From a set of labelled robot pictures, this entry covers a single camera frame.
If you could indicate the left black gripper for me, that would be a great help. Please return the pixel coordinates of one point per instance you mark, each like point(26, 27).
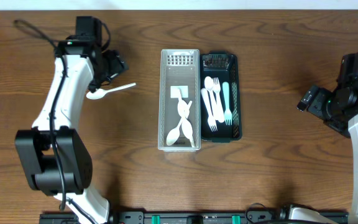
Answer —
point(103, 79)

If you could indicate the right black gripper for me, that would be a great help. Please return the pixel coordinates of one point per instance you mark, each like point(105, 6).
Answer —
point(317, 104)

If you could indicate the white spoon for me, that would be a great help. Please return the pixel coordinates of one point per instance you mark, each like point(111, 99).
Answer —
point(100, 93)
point(187, 130)
point(209, 84)

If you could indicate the white spoon bowl down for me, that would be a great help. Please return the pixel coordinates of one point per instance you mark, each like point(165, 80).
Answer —
point(183, 109)

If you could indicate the white spoon bowl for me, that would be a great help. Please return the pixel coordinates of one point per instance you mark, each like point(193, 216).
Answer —
point(174, 134)

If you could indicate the white fork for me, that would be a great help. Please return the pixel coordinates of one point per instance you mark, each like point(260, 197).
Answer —
point(217, 89)
point(227, 112)
point(211, 120)

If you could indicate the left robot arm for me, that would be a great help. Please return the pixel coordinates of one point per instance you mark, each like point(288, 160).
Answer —
point(53, 156)

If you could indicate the white label sticker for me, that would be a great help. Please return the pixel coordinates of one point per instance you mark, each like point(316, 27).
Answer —
point(179, 92)

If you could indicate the clear perforated plastic basket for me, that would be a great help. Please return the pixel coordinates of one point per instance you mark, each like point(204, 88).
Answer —
point(179, 67)

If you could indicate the black perforated plastic basket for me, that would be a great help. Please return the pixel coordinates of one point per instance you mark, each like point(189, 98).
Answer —
point(224, 66)

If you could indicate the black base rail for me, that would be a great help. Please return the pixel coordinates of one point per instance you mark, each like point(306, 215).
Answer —
point(251, 215)

